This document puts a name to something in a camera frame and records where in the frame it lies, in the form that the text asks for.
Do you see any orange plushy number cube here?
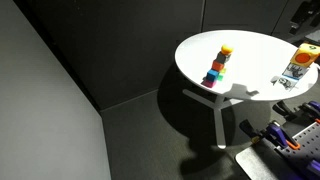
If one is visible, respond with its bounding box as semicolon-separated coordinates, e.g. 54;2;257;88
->
290;43;320;67

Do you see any checkered plush cube with pictures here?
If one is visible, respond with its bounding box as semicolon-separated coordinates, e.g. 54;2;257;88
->
271;63;308;91

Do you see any magenta block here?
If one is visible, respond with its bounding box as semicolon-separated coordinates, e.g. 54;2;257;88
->
201;79;217;88

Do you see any blue block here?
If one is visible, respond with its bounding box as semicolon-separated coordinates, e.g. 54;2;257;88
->
206;69;219;82

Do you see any orange-red block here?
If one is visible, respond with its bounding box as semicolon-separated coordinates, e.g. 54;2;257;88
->
211;61;224;72

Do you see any dark green block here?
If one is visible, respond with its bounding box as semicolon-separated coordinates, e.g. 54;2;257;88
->
217;74;223;81

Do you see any white round table base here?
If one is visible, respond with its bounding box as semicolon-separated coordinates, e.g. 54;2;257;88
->
183;89;241;149

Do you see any light green block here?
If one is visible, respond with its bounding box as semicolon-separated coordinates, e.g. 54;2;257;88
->
220;68;227;74

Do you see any grey block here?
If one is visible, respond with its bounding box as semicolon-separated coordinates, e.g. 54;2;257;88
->
215;52;231;64

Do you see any grey metal plate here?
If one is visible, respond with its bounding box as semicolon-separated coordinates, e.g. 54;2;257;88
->
235;147;278;180

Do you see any purple clamp near plate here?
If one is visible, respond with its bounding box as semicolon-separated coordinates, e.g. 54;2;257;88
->
239;119;301;150

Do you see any purple clamp upper right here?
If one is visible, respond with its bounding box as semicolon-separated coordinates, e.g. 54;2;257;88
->
272;101;320;123

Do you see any black perforated breadboard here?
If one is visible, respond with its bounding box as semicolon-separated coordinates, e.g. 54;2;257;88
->
276;122;320;180

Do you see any dark equipment upper right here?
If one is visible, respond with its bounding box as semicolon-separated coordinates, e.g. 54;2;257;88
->
289;0;320;35

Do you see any purple clamp lower corner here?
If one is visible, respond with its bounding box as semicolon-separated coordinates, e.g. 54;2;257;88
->
307;160;320;177

